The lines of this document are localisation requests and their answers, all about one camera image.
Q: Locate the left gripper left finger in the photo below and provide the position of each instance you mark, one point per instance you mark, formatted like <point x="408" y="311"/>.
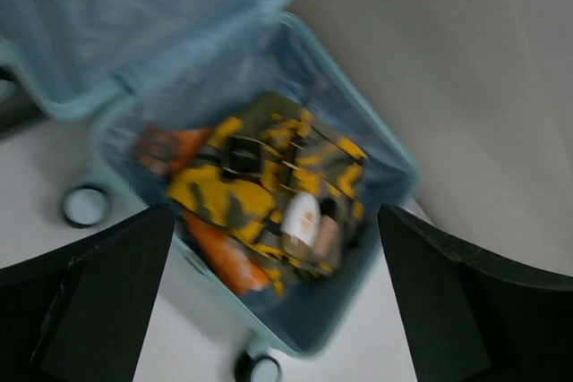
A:
<point x="81" y="312"/>

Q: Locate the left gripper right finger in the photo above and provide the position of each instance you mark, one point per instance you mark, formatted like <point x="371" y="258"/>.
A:
<point x="470" y="314"/>

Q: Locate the beige foundation bottle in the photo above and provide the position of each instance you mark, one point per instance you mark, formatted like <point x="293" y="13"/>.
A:
<point x="327" y="244"/>

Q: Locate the light blue suitcase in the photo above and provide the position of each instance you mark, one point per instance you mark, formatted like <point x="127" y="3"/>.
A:
<point x="190" y="63"/>

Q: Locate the white oval sunscreen bottle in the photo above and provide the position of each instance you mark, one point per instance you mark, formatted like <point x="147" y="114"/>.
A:
<point x="300" y="225"/>

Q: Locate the orange tie-dye garment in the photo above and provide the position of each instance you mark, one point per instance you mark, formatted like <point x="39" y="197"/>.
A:
<point x="225" y="256"/>

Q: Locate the camouflage yellow green garment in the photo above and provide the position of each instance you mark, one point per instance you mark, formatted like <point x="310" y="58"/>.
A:
<point x="250" y="210"/>

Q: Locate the black square compact case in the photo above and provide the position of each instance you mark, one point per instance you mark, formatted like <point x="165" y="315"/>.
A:
<point x="243" y="156"/>

